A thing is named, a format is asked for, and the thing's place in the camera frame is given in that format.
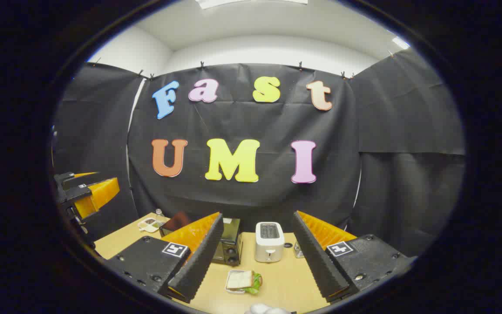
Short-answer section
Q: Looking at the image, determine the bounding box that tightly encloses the white toaster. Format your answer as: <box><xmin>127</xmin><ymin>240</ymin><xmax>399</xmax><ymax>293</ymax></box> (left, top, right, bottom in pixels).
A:
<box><xmin>255</xmin><ymin>222</ymin><xmax>285</xmax><ymax>263</ymax></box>

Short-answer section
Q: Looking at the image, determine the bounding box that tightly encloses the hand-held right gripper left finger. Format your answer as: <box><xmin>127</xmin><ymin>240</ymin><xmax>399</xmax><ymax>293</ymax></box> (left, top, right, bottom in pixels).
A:
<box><xmin>103</xmin><ymin>212</ymin><xmax>224</xmax><ymax>304</ymax></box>

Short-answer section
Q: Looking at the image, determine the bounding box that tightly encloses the black electric oven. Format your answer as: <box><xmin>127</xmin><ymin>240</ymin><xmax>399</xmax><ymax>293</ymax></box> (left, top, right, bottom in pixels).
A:
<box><xmin>159</xmin><ymin>212</ymin><xmax>244</xmax><ymax>266</ymax></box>

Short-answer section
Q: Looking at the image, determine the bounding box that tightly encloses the toast and lettuce sandwich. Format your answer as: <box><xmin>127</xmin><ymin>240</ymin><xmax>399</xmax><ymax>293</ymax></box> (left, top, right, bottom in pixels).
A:
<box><xmin>227</xmin><ymin>270</ymin><xmax>263</xmax><ymax>295</ymax></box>

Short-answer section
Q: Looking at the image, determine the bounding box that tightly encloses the black backdrop cloth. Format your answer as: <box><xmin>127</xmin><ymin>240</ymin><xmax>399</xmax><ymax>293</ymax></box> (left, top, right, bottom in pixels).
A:
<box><xmin>53</xmin><ymin>47</ymin><xmax>466</xmax><ymax>258</ymax></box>

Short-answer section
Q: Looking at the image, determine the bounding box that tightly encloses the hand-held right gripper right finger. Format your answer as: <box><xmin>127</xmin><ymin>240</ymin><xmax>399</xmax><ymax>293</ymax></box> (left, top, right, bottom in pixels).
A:
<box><xmin>292</xmin><ymin>211</ymin><xmax>417</xmax><ymax>304</ymax></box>

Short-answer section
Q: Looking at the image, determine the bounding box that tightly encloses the white sectioned plate with beans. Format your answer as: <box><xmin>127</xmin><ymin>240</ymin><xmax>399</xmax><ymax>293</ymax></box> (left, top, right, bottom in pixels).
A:
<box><xmin>137</xmin><ymin>217</ymin><xmax>161</xmax><ymax>233</ymax></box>

